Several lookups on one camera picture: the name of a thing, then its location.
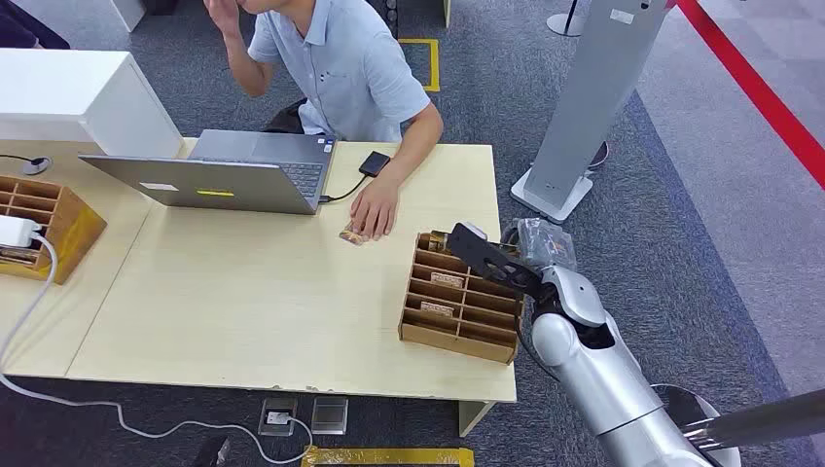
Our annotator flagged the black drive cable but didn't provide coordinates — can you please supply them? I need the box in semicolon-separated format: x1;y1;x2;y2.
318;174;370;205

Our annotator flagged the white power adapter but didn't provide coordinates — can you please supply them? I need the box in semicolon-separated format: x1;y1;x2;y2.
0;214;44;250

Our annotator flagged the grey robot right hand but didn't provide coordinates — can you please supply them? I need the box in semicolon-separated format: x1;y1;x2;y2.
501;217;579;272

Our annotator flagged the grey laptop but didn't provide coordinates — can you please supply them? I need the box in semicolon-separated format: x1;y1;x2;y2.
78;128;337;217

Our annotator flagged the narrow yellow floor tape frame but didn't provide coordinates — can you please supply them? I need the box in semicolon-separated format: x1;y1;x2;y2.
397;37;442;94

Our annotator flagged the dark rounded object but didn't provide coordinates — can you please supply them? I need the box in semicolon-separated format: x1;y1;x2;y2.
0;0;71;51

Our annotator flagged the white stanchion base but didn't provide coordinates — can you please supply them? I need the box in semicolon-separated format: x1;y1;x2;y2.
546;0;589;39

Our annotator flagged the wide yellow floor tape frame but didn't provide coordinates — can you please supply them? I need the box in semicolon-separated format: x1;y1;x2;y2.
301;445;477;467

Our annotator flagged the grey kiosk stand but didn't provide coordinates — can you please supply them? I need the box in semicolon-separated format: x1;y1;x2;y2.
509;0;672;226

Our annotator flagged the person's right hand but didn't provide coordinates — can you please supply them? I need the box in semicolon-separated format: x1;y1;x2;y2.
204;0;243;37

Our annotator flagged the person's left hand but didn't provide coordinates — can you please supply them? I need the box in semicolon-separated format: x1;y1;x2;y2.
348;179;402;243

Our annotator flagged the floor socket box with plug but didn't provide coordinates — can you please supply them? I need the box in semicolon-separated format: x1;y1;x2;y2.
257;395;300;439

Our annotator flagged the white cabinet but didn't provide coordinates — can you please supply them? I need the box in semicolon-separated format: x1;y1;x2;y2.
0;48;186;160

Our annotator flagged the closed floor socket box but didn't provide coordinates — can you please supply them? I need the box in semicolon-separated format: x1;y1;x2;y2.
309;395;350;437

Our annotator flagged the wooden card organizer with cards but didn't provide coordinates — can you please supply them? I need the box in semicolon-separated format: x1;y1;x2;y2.
397;231;525;366

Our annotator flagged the red barrier belt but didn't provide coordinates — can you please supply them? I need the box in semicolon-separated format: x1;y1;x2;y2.
665;0;825;192

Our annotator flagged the black floor object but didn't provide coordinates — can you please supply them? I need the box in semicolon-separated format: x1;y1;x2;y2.
191;436;233;467

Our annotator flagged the white furniture block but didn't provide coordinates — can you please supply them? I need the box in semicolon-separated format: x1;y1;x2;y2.
108;0;149;33

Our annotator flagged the pale wooden desk leg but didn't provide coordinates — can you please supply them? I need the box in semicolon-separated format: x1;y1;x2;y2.
457;400;498;439

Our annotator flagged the person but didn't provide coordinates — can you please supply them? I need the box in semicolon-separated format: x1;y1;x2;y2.
204;0;445;243

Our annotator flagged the black external drive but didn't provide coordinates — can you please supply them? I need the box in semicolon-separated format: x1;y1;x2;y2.
358;150;392;179

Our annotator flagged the white power cable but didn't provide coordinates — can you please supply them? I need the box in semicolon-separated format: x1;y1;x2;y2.
0;234;316;466

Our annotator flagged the grey metal pole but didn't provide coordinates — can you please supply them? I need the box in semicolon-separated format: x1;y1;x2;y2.
681;387;825;453

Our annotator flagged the wooden organizer with power adapter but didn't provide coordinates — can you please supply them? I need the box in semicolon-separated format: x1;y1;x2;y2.
0;173;109;287

